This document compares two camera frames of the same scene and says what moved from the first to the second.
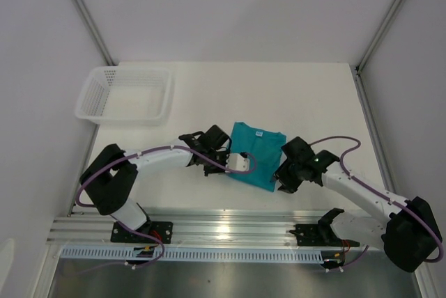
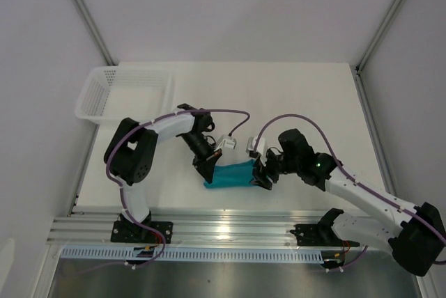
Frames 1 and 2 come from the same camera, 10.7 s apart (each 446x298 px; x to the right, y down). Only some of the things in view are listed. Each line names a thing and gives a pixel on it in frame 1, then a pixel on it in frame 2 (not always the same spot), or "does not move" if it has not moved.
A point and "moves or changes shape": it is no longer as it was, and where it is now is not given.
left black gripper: [207, 170] -> [205, 163]
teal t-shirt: [265, 145] moves or changes shape
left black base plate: [162, 231] does not move
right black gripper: [288, 185] -> [262, 170]
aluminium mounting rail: [86, 228] does not move
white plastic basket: [125, 95] does not move
